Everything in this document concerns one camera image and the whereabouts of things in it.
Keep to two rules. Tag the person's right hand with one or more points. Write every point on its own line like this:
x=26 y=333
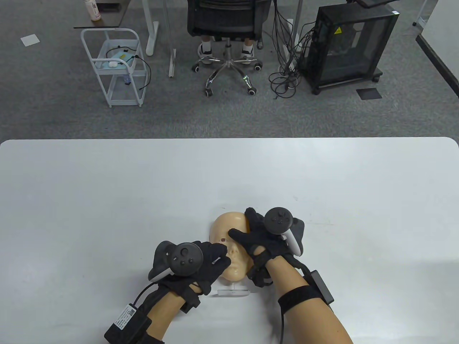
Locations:
x=261 y=243

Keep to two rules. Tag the person's left hand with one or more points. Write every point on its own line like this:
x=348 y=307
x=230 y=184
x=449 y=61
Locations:
x=211 y=265

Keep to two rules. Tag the beige mannequin face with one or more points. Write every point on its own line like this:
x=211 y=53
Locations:
x=229 y=220

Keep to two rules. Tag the person's left forearm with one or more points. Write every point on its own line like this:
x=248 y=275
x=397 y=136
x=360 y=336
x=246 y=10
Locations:
x=168 y=308

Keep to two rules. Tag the person's right forearm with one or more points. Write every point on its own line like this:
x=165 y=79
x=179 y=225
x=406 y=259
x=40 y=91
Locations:
x=283 y=276

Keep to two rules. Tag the black left hand controller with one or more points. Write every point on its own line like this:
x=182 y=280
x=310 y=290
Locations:
x=184 y=258

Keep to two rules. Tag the black hand controller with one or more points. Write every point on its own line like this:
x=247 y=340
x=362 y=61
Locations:
x=184 y=258
x=278 y=218

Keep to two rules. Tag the black right hand controller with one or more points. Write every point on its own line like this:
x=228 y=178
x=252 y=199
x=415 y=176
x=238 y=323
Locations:
x=278 y=218

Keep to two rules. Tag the black right wrist sensor box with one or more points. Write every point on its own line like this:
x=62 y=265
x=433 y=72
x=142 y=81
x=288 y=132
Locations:
x=321 y=286

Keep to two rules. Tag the black wrist sensor box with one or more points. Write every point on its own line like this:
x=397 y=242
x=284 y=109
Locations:
x=321 y=286
x=125 y=322

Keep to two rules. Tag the black left wrist sensor box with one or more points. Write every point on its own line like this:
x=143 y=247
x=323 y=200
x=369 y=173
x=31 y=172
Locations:
x=125 y=322

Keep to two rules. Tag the dark floor plate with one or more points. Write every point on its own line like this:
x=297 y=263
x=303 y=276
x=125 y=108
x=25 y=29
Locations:
x=368 y=94

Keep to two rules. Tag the white rolling cart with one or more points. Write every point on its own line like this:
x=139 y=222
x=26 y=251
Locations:
x=120 y=91

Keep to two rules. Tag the white desk foot bar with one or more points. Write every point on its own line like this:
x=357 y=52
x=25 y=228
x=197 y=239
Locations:
x=172 y=64

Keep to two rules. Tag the small blue bottle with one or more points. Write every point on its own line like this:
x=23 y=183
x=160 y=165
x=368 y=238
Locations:
x=127 y=79

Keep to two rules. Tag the black computer cabinet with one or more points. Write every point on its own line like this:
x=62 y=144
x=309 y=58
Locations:
x=344 y=53

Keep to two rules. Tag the white desk leg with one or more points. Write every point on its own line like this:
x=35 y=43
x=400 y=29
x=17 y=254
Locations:
x=297 y=21
x=152 y=39

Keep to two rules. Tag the light blue box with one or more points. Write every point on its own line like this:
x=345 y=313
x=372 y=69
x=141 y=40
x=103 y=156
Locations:
x=123 y=57

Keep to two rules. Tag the black office chair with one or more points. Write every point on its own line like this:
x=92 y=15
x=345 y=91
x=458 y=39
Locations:
x=222 y=18

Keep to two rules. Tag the dark brown table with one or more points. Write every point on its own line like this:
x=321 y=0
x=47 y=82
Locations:
x=111 y=19

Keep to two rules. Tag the white pink bottle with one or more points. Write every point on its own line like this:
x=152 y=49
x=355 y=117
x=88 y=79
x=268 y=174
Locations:
x=93 y=10

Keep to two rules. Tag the white paper sheet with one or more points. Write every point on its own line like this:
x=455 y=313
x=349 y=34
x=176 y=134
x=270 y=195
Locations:
x=30 y=40

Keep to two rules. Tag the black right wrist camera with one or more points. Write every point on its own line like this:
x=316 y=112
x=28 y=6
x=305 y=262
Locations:
x=259 y=276

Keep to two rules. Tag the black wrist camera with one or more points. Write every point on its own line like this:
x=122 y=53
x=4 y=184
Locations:
x=259 y=276
x=192 y=305

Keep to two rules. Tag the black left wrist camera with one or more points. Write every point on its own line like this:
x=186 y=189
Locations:
x=192 y=305

